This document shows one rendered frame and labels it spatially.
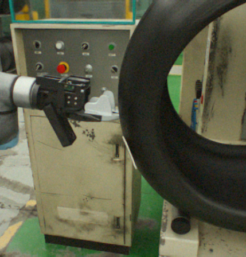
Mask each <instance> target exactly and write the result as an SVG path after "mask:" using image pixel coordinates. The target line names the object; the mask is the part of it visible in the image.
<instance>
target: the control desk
mask: <svg viewBox="0 0 246 257"><path fill-rule="evenodd" d="M139 21H140V20H136V24H135V25H125V24H11V25H10V28H11V35H12V40H13V48H14V55H15V62H16V67H17V75H21V76H27V77H33V78H36V75H40V74H41V73H42V72H45V73H48V75H50V76H56V77H64V76H68V75H75V76H82V77H88V78H90V83H89V85H90V86H91V92H90V94H89V95H88V101H89V100H90V98H92V97H96V98H99V97H100V96H101V95H102V94H103V92H105V91H111V92H112V93H113V94H114V100H115V107H116V109H117V110H119V109H118V84H119V75H120V69H121V66H122V61H123V57H124V54H125V51H126V49H127V45H128V43H129V41H130V38H131V36H132V34H133V32H134V30H135V28H136V26H137V24H138V23H139ZM22 112H23V116H24V124H25V132H26V139H27V144H28V152H29V159H30V167H31V171H32V179H33V182H34V190H35V195H36V203H37V210H38V218H39V222H40V230H41V233H44V237H45V242H46V243H50V244H58V245H62V246H70V247H77V248H85V249H89V250H96V251H104V252H111V253H115V254H123V255H130V251H131V246H132V242H133V238H134V233H135V228H136V222H137V219H138V214H139V209H140V204H141V189H142V175H141V173H140V171H139V170H138V168H137V169H136V168H135V166H134V164H133V162H132V160H131V158H130V155H129V153H128V150H127V148H126V145H125V142H124V139H123V132H122V127H121V124H120V120H113V121H106V122H84V121H79V120H75V119H69V118H67V119H68V121H69V123H70V125H71V127H72V129H73V131H74V133H75V135H76V139H75V141H74V142H73V143H72V145H70V146H67V147H62V145H61V143H60V141H59V139H58V137H57V135H56V133H55V132H54V130H53V128H52V126H51V125H50V123H49V121H48V119H47V117H46V115H45V113H44V111H43V110H36V109H34V110H31V109H27V108H22Z"/></svg>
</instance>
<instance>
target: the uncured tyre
mask: <svg viewBox="0 0 246 257"><path fill-rule="evenodd" d="M244 3H246V0H153V2H152V3H151V5H150V7H149V8H148V9H147V11H146V12H145V14H144V15H143V16H142V18H141V19H140V21H139V23H138V24H137V26H136V28H135V30H134V32H133V34H132V36H131V38H130V41H129V43H128V45H127V49H126V51H125V54H124V57H123V61H122V66H121V69H120V75H119V84H118V109H119V118H120V124H121V127H122V132H123V136H124V138H125V140H126V142H127V145H128V148H129V149H130V152H131V155H132V157H133V160H134V162H135V165H136V167H137V168H138V170H139V171H140V173H141V175H142V176H143V177H144V179H145V180H146V181H147V182H148V183H149V185H150V186H151V187H152V188H153V189H154V190H155V191H156V192H157V193H158V194H159V195H161V196H162V197H163V198H164V199H165V200H167V201H168V202H169V203H171V204H172V205H173V206H175V207H176V208H178V209H179V210H181V211H183V212H185V213H186V214H187V215H189V216H191V217H193V218H195V219H197V220H199V221H202V222H204V223H207V224H210V225H213V226H215V227H219V228H223V229H227V230H231V231H236V232H246V145H229V144H225V143H220V142H216V141H213V140H211V139H208V138H206V137H204V136H202V135H200V134H199V133H197V132H195V131H194V130H193V129H192V128H190V127H189V126H188V125H187V124H186V123H185V122H184V121H183V120H182V118H181V117H180V116H179V114H178V112H177V111H176V109H175V108H174V106H173V103H172V101H171V98H170V94H169V89H168V83H167V77H168V75H169V73H170V70H171V69H172V67H173V65H174V63H175V61H176V60H177V58H178V57H179V55H180V54H181V53H182V51H183V50H184V49H185V48H186V46H187V45H188V44H189V42H191V40H192V39H193V38H195V36H196V35H197V34H198V33H199V32H200V31H201V30H203V29H204V28H205V27H207V26H208V25H209V24H210V23H211V22H213V21H214V20H216V19H217V18H218V17H220V16H222V15H223V14H225V13H227V12H228V11H230V10H232V9H234V8H236V7H238V6H240V5H242V4H244Z"/></svg>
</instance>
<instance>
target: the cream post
mask: <svg viewBox="0 0 246 257"><path fill-rule="evenodd" d="M208 38H209V39H210V42H209V52H208V64H207V62H205V71H204V81H203V87H202V95H204V101H203V104H201V108H200V119H199V126H198V133H199V134H200V135H202V136H204V137H206V138H208V139H222V140H229V141H240V140H241V133H242V130H243V123H244V117H245V111H246V3H244V4H242V5H240V6H238V7H236V8H234V9H232V10H230V11H228V12H227V13H225V14H223V15H222V16H220V17H218V18H217V19H216V20H214V21H213V22H211V23H210V24H209V29H208Z"/></svg>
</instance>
